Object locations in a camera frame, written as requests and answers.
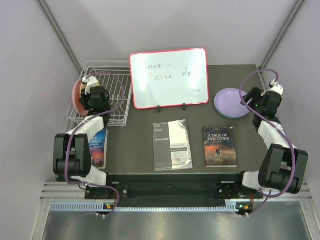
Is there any pink plate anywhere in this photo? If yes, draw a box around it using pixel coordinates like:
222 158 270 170
71 80 89 117

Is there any blue plate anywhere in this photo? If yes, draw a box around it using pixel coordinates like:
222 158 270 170
217 109 246 119

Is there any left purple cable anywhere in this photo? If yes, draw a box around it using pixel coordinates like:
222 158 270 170
64 71 126 217

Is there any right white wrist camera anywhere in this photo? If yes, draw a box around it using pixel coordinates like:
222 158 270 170
268 79 284 96

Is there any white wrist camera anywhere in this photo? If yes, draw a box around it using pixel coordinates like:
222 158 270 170
80 76 100 95
268 79 284 96

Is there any black white setup guide booklet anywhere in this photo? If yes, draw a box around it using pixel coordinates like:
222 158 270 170
152 119 193 171

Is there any red framed whiteboard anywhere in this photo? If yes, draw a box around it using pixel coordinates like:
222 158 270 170
129 48 210 110

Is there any grey slotted cable duct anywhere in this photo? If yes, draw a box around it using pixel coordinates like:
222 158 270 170
50 202 250 213

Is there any Tale of Two Cities book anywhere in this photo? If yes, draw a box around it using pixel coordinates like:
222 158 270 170
203 126 238 168

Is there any blue sunset cover book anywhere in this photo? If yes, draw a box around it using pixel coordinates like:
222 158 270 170
89 128 108 170

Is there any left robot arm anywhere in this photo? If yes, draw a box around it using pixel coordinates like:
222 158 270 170
53 86 114 199

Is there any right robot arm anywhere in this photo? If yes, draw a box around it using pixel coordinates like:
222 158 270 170
233 85 309 198

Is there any yellow plate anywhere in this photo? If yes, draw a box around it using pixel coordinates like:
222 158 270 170
79 79 100 95

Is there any white wire dish rack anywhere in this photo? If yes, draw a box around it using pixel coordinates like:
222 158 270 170
76 60 132 128

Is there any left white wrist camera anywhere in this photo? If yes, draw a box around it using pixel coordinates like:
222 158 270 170
80 76 100 95

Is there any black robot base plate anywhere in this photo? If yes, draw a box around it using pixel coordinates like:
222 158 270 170
107 173 262 208

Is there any purple cable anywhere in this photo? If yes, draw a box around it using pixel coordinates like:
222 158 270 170
239 68 297 217
64 71 126 217

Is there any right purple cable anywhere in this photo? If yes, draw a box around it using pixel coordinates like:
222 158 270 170
239 68 297 217

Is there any purple plate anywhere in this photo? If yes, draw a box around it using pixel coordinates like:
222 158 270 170
214 88 250 117

